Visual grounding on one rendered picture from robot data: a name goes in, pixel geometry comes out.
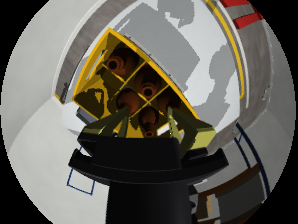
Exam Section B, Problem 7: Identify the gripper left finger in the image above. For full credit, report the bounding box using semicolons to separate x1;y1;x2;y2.
81;106;129;137

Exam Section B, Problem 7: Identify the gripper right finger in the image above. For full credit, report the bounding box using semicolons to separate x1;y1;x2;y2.
167;106;216;157

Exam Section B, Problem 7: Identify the brown glass bottle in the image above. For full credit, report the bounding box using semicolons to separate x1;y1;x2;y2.
138;103;160;137

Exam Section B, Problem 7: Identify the yellow crate with cross dividers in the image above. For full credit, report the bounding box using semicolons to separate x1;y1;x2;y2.
72;28;200;138

